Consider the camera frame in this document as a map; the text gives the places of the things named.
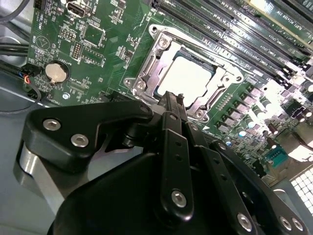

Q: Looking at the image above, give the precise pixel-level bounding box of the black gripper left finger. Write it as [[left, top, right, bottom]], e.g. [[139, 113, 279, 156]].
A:
[[13, 90, 196, 222]]

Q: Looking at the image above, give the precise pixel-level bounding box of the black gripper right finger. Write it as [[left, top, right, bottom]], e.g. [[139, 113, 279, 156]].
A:
[[176, 94, 311, 235]]

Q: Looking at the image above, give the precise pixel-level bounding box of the silver CPU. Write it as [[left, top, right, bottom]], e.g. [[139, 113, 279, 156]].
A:
[[156, 54, 216, 110]]

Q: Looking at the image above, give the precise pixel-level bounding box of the metal socket cover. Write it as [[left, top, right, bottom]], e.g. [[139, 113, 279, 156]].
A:
[[132, 31, 232, 118]]

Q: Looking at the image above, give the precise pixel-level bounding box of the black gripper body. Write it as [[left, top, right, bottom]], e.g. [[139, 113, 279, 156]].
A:
[[47, 152, 282, 235]]

